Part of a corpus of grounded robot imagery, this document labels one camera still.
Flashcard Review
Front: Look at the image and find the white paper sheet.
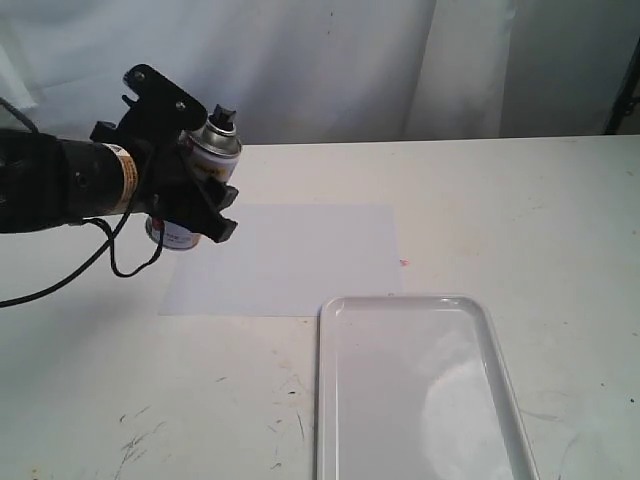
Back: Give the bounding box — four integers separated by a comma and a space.
159, 204, 403, 317

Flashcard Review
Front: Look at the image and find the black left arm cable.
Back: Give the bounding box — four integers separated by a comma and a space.
0, 97, 171, 309

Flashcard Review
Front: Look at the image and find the white rectangular plastic tray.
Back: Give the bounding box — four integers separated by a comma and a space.
314, 295, 538, 479

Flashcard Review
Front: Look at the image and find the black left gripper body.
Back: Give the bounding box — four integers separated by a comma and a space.
90, 64, 207, 230

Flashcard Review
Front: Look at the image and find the spray can with dots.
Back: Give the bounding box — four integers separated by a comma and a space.
145, 104, 242, 250

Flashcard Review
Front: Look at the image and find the white backdrop curtain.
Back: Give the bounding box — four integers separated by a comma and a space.
1, 0, 639, 144

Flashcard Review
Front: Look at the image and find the black metal stand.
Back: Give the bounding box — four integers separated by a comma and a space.
603, 46, 639, 135

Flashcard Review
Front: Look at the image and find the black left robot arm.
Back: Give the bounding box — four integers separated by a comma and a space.
1, 64, 242, 243

